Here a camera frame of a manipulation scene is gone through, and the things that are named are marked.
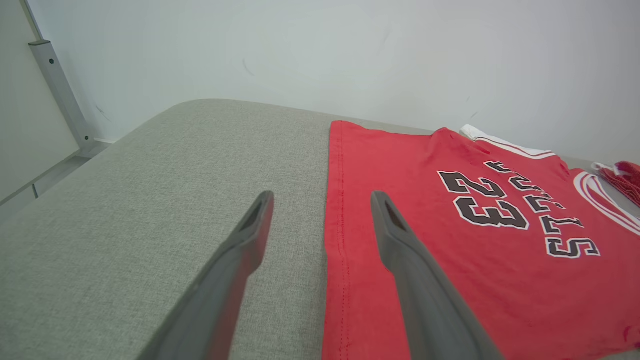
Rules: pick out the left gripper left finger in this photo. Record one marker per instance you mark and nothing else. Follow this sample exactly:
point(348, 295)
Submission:
point(215, 310)

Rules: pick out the red basketball jersey white trim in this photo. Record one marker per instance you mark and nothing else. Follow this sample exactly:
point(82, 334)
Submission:
point(400, 175)

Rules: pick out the red shorts white side stripe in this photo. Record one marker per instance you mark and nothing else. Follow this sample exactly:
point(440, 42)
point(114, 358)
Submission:
point(627, 180)

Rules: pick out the grey metal frame post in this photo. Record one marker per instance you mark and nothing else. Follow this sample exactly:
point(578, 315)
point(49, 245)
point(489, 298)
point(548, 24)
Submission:
point(59, 87)

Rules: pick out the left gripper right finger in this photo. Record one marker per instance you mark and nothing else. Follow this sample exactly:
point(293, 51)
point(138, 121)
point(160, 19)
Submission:
point(430, 320)

